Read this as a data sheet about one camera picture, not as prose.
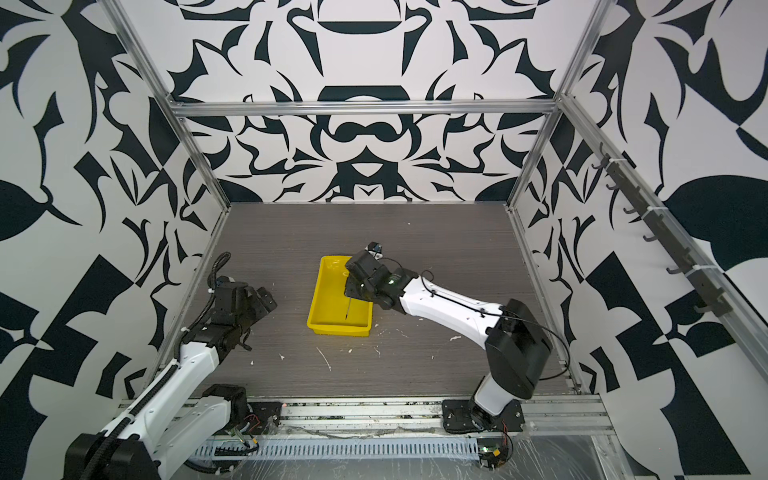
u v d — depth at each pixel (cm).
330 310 94
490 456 71
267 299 79
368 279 61
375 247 76
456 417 74
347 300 92
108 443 39
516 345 43
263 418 74
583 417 77
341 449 65
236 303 65
